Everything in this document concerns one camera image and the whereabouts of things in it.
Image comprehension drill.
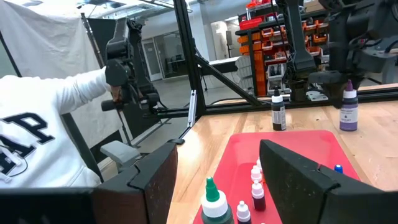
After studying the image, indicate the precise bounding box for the large black food coloring bottle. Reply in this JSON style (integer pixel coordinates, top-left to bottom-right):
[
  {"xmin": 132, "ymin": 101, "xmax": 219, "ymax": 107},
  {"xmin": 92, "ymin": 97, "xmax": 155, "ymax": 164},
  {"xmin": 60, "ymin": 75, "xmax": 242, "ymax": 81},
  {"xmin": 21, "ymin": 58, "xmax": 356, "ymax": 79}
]
[{"xmin": 271, "ymin": 86, "xmax": 287, "ymax": 132}]

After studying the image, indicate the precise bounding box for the silver metal bracket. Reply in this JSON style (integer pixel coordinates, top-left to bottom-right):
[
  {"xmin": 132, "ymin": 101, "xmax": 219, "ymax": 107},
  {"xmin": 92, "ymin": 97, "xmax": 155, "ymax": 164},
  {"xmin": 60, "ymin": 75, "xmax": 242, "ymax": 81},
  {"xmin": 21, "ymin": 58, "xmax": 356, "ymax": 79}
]
[{"xmin": 187, "ymin": 89, "xmax": 199, "ymax": 128}]

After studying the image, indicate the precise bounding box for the grey chair armrest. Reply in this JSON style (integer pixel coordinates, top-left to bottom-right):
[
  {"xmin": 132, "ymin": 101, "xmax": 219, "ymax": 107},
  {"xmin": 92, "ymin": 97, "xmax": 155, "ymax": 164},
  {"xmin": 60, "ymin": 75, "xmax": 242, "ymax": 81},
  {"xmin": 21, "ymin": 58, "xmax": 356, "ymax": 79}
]
[{"xmin": 99, "ymin": 139, "xmax": 141, "ymax": 166}]

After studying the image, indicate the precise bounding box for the black aluminium table frame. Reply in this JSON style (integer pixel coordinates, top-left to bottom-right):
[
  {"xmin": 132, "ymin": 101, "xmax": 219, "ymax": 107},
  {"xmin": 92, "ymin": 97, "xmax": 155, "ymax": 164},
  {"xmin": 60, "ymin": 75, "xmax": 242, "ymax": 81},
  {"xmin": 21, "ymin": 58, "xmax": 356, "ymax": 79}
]
[{"xmin": 142, "ymin": 0, "xmax": 398, "ymax": 147}]

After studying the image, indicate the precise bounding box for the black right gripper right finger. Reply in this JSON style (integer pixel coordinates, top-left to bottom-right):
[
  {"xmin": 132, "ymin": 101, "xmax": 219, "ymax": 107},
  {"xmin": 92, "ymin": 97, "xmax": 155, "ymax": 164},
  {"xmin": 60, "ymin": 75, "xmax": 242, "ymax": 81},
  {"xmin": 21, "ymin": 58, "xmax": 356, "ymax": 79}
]
[{"xmin": 259, "ymin": 139, "xmax": 398, "ymax": 224}]

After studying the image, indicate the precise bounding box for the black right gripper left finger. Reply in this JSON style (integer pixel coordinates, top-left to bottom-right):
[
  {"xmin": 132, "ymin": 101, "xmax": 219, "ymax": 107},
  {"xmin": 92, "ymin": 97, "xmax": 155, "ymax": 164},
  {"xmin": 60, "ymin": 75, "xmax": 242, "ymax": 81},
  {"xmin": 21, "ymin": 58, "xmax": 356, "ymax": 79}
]
[{"xmin": 0, "ymin": 141, "xmax": 178, "ymax": 224}]

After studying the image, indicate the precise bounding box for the large violet food coloring bottle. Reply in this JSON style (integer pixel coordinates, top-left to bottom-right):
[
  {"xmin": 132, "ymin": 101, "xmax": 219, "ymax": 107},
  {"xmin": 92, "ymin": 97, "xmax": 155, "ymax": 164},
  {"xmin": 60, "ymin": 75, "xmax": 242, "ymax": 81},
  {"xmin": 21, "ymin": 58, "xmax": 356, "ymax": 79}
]
[{"xmin": 339, "ymin": 79, "xmax": 359, "ymax": 133}]

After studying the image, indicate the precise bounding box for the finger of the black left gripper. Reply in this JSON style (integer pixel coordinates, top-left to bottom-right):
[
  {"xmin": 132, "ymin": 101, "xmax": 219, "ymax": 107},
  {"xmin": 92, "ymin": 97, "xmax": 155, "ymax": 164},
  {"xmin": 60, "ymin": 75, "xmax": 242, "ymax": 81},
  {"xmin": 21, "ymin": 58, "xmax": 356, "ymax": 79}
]
[
  {"xmin": 329, "ymin": 80, "xmax": 349, "ymax": 110},
  {"xmin": 353, "ymin": 75, "xmax": 366, "ymax": 92}
]

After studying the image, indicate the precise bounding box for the white fabric backdrop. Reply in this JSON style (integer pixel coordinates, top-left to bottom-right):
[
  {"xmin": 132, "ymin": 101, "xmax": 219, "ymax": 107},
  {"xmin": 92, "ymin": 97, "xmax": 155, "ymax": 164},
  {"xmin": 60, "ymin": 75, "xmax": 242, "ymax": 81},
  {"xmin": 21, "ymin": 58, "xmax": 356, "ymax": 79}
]
[{"xmin": 0, "ymin": 0, "xmax": 124, "ymax": 149}]

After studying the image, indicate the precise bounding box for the black partition panel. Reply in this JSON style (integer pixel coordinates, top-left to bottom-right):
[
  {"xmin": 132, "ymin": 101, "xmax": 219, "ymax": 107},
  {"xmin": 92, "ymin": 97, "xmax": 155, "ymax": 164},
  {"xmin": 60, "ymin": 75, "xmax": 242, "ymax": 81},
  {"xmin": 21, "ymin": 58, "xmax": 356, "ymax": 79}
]
[{"xmin": 86, "ymin": 17, "xmax": 149, "ymax": 139}]

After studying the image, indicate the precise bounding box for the large green food coloring bottle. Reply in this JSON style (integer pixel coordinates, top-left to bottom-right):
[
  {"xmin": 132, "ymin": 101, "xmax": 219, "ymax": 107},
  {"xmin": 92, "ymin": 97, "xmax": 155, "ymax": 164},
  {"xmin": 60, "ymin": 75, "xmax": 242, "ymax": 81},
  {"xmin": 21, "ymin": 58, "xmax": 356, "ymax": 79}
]
[{"xmin": 200, "ymin": 176, "xmax": 234, "ymax": 224}]

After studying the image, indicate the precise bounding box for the person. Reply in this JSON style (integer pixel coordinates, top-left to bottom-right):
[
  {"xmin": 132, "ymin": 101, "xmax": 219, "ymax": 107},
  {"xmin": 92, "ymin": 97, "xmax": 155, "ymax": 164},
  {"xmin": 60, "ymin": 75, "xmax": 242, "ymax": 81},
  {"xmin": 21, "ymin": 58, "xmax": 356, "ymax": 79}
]
[{"xmin": 0, "ymin": 67, "xmax": 118, "ymax": 189}]

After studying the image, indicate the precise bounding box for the small dark food coloring bottle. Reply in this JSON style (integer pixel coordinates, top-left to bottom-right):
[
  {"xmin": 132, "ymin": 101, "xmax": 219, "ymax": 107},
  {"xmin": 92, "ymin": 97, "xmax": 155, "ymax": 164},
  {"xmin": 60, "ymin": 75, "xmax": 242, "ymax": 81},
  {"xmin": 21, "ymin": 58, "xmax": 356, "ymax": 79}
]
[{"xmin": 236, "ymin": 200, "xmax": 252, "ymax": 224}]

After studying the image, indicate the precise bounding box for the person's hand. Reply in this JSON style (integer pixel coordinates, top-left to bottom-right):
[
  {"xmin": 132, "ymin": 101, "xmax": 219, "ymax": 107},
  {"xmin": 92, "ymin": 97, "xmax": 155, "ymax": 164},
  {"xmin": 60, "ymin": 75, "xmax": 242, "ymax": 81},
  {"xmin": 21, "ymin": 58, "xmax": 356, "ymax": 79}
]
[{"xmin": 110, "ymin": 85, "xmax": 123, "ymax": 103}]

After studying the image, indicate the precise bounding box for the small maroon food coloring bottle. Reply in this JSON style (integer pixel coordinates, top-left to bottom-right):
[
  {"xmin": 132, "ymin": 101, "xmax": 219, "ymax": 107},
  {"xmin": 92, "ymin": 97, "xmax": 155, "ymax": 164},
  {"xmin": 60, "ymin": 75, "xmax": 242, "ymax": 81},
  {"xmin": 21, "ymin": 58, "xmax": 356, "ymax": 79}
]
[{"xmin": 251, "ymin": 179, "xmax": 267, "ymax": 212}]

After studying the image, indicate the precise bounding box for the red translucent plastic bin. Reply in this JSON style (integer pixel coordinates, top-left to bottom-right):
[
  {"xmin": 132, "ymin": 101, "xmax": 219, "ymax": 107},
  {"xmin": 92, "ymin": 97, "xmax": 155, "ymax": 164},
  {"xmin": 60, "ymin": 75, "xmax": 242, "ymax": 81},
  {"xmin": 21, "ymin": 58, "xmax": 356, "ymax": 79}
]
[{"xmin": 192, "ymin": 129, "xmax": 361, "ymax": 224}]

